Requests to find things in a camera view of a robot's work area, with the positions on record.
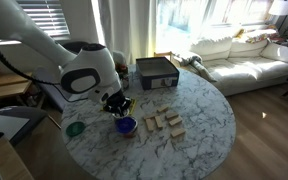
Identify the white curtain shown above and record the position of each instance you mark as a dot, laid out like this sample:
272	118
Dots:
124	26

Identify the white lamp shade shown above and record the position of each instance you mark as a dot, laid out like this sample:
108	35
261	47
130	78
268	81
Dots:
280	6

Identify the white wooden chair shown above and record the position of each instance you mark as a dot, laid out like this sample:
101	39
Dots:
49	90

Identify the light wooden desk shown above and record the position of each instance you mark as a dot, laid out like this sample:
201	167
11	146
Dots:
7	163

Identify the white sofa pillow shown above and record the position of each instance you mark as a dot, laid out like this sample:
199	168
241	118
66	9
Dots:
282	53

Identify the grey white blanket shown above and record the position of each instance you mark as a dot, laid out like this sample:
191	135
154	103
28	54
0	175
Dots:
189	59

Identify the clear condiment caddy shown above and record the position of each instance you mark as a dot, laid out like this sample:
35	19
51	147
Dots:
124	78

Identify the dark blue open box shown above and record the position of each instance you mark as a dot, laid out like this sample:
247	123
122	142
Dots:
157	73

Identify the white paper sheet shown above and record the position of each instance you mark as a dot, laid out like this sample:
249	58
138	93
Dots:
5	126

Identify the white sofa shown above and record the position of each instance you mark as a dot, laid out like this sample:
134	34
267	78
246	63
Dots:
250	66

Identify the colourful patterned pillow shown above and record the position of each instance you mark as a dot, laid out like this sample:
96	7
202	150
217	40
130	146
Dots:
257	37

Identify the green round lid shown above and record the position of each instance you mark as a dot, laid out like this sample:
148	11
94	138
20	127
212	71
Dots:
75	128

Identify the wooden shelf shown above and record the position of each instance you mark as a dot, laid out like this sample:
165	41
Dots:
4	85

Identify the open metal can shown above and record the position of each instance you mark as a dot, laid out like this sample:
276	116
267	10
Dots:
117	116

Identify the blue bowl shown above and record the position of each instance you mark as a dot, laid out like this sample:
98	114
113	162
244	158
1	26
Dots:
126	126

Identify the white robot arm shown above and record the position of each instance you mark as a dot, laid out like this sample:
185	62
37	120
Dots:
90	63

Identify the wooden block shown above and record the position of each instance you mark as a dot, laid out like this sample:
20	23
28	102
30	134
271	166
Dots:
149	116
175	120
162	108
171	114
149	124
177	132
158	121

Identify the yellow wooden chair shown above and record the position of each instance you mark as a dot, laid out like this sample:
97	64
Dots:
165	56

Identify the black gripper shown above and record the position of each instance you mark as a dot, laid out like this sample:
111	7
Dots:
116	100

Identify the yellow picture book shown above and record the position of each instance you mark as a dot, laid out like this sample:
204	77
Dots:
133	105

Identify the window blinds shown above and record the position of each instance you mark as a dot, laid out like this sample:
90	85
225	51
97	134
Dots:
47	16

